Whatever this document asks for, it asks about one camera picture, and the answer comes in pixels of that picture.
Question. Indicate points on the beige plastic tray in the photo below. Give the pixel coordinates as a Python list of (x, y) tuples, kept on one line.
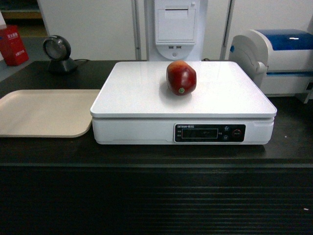
[(46, 113)]

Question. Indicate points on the red fire equipment box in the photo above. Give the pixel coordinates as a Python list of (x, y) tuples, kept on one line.
[(11, 46)]

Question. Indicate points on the white checkout scale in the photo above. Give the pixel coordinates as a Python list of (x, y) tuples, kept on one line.
[(135, 106)]

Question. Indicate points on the white and blue label printer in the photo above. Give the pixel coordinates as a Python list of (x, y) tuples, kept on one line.
[(278, 61)]

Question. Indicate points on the black barcode scanner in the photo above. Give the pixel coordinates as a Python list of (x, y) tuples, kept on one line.
[(58, 49)]

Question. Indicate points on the dark red mango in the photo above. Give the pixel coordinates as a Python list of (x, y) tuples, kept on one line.
[(181, 78)]

